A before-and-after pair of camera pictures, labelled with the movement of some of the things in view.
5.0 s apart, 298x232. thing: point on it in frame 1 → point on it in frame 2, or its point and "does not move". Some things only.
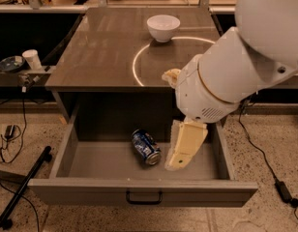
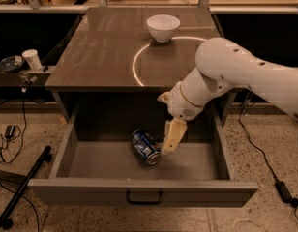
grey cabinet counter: (127, 49) does not move
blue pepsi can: (144, 145) does not move
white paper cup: (32, 57) does not move
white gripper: (196, 96) → (178, 102)
